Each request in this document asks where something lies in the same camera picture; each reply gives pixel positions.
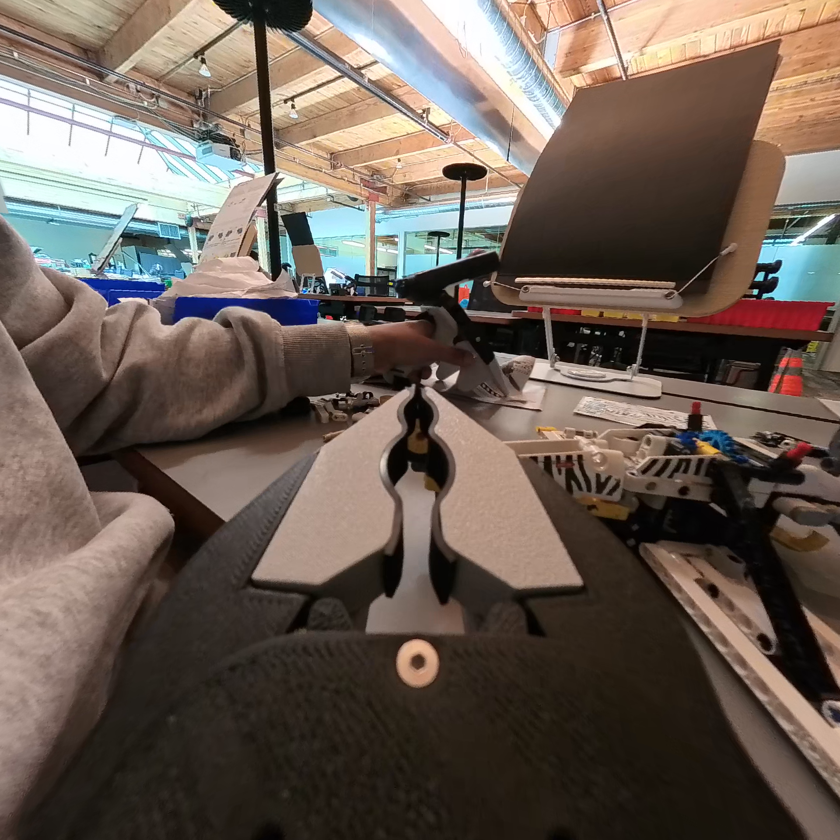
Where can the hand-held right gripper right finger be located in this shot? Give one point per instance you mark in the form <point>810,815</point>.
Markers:
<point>512,518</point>

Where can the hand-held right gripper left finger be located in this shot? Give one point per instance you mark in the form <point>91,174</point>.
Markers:
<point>321,518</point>

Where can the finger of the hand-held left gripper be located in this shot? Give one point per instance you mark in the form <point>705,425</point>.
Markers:
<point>479,380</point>

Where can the lego instruction booklet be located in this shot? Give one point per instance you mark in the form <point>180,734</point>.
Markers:
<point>525,401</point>

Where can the black lego wheel yellow hub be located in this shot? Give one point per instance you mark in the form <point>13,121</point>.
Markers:
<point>417,441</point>

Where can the zebra striped lego model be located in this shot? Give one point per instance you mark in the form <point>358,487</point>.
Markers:
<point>656,472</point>

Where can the person's left forearm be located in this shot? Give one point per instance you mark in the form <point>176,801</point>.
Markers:
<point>229,367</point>

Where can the pile of small lego pieces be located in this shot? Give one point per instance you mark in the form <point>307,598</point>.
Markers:
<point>348,407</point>

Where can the small black lego assembly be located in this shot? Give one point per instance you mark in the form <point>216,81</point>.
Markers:
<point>769,438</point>

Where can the person's left hand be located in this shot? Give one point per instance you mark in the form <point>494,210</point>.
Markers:
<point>407,348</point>

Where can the black floor lamp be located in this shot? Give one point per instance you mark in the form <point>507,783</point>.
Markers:
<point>438,234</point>
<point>464,170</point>
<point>264,131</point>

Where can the white book stand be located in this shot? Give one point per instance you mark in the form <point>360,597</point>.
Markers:
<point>623,384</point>

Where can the zebra sticker sheet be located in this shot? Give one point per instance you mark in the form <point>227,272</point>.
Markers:
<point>623,412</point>

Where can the black and beige board stand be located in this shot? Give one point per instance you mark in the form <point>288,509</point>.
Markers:
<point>298,229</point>

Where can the row of yellow bins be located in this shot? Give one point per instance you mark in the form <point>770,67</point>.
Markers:
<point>630,315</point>

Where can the black panel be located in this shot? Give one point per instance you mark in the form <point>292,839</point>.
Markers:
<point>636,184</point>

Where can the blue storage bin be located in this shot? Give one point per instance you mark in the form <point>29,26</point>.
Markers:
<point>243,312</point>
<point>118,292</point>

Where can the beige printed board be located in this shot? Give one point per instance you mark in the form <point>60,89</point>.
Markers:
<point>233,223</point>

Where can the white crumpled paper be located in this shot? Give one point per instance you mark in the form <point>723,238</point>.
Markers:
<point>223,279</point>

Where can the long wooden desk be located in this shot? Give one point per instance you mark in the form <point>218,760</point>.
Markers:
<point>722,328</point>

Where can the white ceiling projector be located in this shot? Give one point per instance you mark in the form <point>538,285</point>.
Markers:
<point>220,152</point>

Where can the person's grey sweatshirt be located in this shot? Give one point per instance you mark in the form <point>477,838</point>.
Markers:
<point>65,590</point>

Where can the red storage bin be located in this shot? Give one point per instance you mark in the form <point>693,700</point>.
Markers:
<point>754,315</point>

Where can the orange traffic cone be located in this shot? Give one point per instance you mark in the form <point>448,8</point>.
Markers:
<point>787,374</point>

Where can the tilted grey board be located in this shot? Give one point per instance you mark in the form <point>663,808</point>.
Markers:
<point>118,233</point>

